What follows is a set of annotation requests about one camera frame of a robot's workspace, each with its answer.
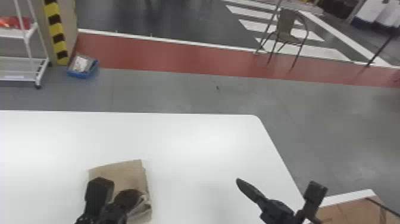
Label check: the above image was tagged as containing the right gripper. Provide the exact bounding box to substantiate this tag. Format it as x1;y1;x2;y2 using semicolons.
236;178;303;224

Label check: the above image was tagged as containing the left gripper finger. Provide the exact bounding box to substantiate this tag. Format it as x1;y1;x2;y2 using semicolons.
99;188;145;224

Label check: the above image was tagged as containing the beige towel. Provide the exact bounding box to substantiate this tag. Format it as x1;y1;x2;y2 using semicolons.
87;159;153;224

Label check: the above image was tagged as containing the blue tray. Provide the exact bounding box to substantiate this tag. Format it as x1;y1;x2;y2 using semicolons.
66;54;100;79

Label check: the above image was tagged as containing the white shelf trolley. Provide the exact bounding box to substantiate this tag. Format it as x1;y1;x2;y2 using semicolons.
0;0;51;90

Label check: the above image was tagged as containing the grey chair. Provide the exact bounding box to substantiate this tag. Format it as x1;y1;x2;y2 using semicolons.
254;7;310;71

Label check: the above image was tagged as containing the red snack packet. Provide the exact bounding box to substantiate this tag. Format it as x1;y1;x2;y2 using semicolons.
0;16;32;31

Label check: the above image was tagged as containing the yellow black striped post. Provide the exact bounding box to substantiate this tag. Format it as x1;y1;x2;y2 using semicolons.
43;0;70;66

